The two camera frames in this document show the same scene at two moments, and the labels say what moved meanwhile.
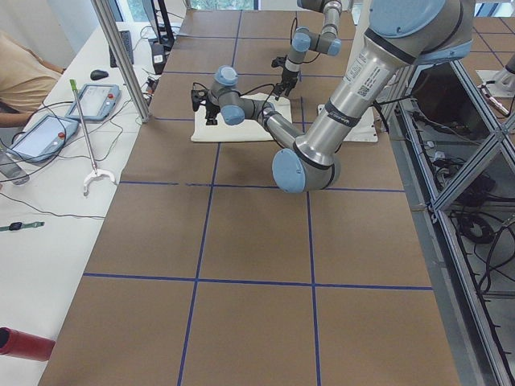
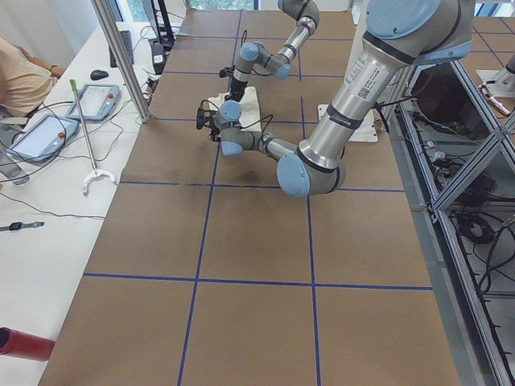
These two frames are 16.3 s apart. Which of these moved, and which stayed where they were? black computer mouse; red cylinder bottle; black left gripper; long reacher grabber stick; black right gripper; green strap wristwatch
Moved: black left gripper; black right gripper
Stayed: black computer mouse; long reacher grabber stick; red cylinder bottle; green strap wristwatch
